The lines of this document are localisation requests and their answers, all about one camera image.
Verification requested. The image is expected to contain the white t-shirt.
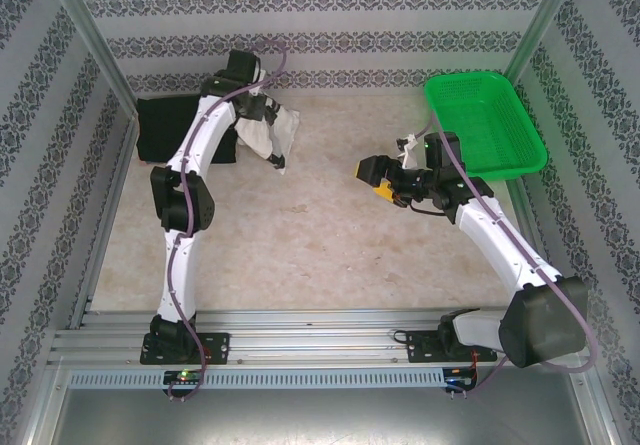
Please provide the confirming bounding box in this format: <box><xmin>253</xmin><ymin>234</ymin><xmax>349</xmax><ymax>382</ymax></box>
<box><xmin>233</xmin><ymin>100</ymin><xmax>304</xmax><ymax>176</ymax></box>

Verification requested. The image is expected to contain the green plastic basket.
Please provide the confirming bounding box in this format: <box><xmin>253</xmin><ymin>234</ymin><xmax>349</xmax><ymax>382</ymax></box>
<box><xmin>423</xmin><ymin>70</ymin><xmax>549</xmax><ymax>182</ymax></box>

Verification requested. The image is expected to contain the black t-shirt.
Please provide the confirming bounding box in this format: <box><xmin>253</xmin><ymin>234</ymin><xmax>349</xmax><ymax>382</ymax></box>
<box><xmin>135</xmin><ymin>93</ymin><xmax>239</xmax><ymax>165</ymax></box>

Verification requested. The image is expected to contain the small circuit board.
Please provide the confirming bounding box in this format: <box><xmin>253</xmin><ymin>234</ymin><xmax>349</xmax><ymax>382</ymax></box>
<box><xmin>443</xmin><ymin>367</ymin><xmax>480</xmax><ymax>391</ymax></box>
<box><xmin>163</xmin><ymin>368</ymin><xmax>206</xmax><ymax>386</ymax></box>

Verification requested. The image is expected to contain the grey metal shelf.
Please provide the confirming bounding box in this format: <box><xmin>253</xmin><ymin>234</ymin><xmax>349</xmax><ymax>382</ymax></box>
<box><xmin>29</xmin><ymin>364</ymin><xmax>621</xmax><ymax>445</ymax></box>

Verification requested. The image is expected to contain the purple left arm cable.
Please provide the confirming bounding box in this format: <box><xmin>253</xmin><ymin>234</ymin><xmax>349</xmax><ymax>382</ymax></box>
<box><xmin>167</xmin><ymin>37</ymin><xmax>290</xmax><ymax>402</ymax></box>

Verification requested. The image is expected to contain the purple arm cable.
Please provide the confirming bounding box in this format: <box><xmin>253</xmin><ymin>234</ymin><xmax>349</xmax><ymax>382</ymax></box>
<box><xmin>167</xmin><ymin>37</ymin><xmax>290</xmax><ymax>402</ymax></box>
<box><xmin>412</xmin><ymin>114</ymin><xmax>601</xmax><ymax>396</ymax></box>

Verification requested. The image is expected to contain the aluminium corner post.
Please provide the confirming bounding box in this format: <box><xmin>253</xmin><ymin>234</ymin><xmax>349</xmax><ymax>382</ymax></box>
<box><xmin>501</xmin><ymin>0</ymin><xmax>594</xmax><ymax>86</ymax></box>
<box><xmin>39</xmin><ymin>0</ymin><xmax>146</xmax><ymax>122</ymax></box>

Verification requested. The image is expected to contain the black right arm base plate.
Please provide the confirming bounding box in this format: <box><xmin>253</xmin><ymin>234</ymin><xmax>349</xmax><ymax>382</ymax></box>
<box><xmin>407</xmin><ymin>328</ymin><xmax>499</xmax><ymax>365</ymax></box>

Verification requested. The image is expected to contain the aluminium rail frame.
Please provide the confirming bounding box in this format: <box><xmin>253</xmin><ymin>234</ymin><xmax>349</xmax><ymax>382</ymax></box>
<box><xmin>47</xmin><ymin>307</ymin><xmax>589</xmax><ymax>366</ymax></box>

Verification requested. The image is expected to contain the slotted grey cable duct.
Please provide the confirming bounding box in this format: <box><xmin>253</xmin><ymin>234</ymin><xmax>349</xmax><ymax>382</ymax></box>
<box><xmin>67</xmin><ymin>367</ymin><xmax>447</xmax><ymax>390</ymax></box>

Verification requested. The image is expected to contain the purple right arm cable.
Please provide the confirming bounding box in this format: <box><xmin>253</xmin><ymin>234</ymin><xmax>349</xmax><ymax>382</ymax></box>
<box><xmin>412</xmin><ymin>114</ymin><xmax>601</xmax><ymax>396</ymax></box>

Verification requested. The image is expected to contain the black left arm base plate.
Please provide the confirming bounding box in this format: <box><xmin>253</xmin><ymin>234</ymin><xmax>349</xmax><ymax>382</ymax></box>
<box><xmin>139</xmin><ymin>332</ymin><xmax>232</xmax><ymax>367</ymax></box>

